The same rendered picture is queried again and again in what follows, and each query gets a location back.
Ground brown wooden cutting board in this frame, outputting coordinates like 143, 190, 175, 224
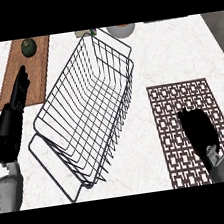
0, 35, 60, 112

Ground dark green avocado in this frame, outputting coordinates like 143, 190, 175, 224
19, 37, 39, 59

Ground brown patterned placemat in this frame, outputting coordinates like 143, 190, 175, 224
146, 75, 224, 192

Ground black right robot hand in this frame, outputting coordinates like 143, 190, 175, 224
176, 103, 224, 165

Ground grey bowl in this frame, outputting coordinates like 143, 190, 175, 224
105, 22, 138, 42

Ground grey wire basket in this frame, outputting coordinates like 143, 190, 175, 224
13, 23, 153, 208

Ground small green and beige item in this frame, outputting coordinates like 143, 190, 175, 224
73, 27, 98, 40

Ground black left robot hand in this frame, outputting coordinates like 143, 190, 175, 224
0, 64, 42, 165

